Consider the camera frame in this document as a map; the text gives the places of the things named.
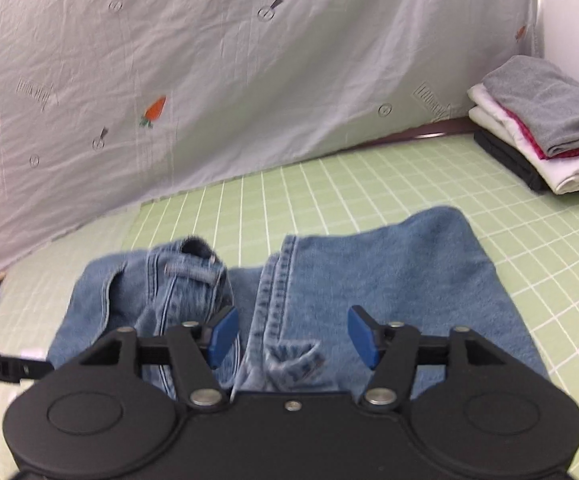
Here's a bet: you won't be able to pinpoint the green grid cutting mat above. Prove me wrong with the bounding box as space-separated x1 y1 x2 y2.
0 136 579 478

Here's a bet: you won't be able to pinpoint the blue denim jeans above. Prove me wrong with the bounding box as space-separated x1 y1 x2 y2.
48 207 545 393

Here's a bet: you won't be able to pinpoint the grey printed backdrop sheet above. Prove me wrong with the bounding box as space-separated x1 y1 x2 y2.
0 0 537 268

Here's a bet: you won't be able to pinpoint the folded black garment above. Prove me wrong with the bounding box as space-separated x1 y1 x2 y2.
473 130 550 193

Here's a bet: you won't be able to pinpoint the folded red garment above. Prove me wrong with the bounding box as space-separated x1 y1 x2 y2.
503 104 579 159

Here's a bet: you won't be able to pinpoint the folded white garment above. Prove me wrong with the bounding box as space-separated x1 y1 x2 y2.
467 84 579 195

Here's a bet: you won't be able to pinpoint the folded grey garment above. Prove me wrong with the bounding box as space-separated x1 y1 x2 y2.
480 54 579 160

